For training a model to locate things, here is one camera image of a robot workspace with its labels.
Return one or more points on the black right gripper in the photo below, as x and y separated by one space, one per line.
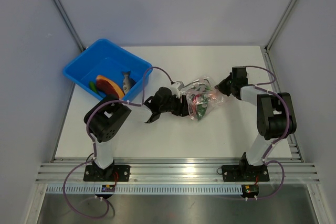
221 86

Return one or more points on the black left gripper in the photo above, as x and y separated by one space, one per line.
182 108

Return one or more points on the red fake pepper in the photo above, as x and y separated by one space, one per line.
195 101

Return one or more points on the clear zip top bag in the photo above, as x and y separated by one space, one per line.
204 86

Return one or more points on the grey fake fish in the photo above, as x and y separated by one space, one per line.
128 82

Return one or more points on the orange red fake papaya slice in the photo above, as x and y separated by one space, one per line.
108 87

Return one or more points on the small green fake pepper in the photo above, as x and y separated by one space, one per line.
93 87

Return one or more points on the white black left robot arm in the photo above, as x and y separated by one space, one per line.
105 119

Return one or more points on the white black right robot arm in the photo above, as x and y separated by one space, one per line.
275 120

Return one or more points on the peach fake radish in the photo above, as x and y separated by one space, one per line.
215 95

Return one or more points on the green fake cucumber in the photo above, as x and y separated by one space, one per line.
202 107

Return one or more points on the blue plastic bin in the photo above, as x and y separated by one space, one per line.
109 60

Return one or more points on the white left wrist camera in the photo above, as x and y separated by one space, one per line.
176 88

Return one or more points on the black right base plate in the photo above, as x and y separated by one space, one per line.
236 173

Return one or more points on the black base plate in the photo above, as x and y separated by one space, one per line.
119 173
236 173

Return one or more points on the aluminium mounting rail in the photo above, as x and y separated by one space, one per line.
176 171

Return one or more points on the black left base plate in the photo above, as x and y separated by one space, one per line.
119 173

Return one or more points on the aluminium frame post left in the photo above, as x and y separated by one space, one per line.
70 27

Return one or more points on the aluminium frame post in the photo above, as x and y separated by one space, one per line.
286 14
70 27

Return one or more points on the aluminium frame post right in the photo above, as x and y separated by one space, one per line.
286 14

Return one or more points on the slotted white cable duct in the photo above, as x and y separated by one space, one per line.
146 189

